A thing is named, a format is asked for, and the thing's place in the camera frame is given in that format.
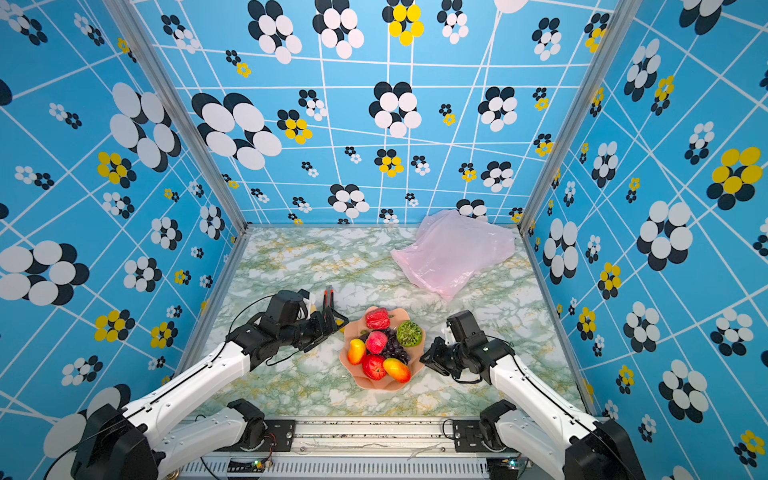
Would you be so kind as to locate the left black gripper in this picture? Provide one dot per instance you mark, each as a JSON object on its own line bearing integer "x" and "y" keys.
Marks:
{"x": 322, "y": 330}

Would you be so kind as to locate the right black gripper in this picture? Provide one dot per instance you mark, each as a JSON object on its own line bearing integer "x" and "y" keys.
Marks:
{"x": 435, "y": 360}

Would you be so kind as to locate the pink peach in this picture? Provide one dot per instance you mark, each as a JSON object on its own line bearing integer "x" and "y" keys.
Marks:
{"x": 376, "y": 342}

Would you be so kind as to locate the green kiwi half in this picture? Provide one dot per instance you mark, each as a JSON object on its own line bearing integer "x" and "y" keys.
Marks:
{"x": 409, "y": 334}

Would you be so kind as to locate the orange yellow mango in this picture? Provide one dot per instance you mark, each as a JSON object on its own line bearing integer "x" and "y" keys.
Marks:
{"x": 397, "y": 370}

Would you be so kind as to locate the pink plastic bag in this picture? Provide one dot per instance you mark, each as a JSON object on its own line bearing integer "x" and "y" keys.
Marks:
{"x": 449, "y": 249}

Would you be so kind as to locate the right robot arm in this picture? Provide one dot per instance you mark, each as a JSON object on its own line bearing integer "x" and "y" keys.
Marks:
{"x": 532, "y": 419}

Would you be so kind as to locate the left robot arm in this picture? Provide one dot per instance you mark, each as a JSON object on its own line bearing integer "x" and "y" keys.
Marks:
{"x": 147, "y": 438}

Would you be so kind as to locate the small yellow red mango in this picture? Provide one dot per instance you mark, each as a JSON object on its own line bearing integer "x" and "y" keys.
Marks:
{"x": 356, "y": 351}

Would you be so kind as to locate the red strawberry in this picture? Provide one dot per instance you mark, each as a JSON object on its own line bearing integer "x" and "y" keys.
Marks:
{"x": 378, "y": 319}

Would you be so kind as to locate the pink scalloped fruit plate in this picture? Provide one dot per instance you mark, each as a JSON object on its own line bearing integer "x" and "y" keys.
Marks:
{"x": 358, "y": 329}

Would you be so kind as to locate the red apple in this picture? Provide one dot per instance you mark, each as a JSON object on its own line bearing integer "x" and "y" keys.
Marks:
{"x": 373, "y": 367}

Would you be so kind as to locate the dark purple grape bunch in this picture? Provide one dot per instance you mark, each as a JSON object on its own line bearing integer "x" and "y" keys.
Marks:
{"x": 394, "y": 348}

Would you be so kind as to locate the right green circuit board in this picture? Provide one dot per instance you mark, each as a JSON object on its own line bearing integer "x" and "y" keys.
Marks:
{"x": 503, "y": 468}

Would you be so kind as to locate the green circuit board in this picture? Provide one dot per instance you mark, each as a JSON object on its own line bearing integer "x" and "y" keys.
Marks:
{"x": 503, "y": 468}
{"x": 243, "y": 466}

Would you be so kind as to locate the left green circuit board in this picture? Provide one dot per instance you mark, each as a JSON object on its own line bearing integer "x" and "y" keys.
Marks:
{"x": 243, "y": 466}

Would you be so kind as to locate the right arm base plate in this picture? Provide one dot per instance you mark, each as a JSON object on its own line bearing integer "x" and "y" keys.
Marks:
{"x": 472, "y": 436}

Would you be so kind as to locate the aluminium front rail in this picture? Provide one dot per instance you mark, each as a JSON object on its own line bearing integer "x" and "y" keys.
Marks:
{"x": 363, "y": 449}

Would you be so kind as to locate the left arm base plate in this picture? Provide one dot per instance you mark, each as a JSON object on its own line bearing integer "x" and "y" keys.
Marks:
{"x": 275, "y": 435}

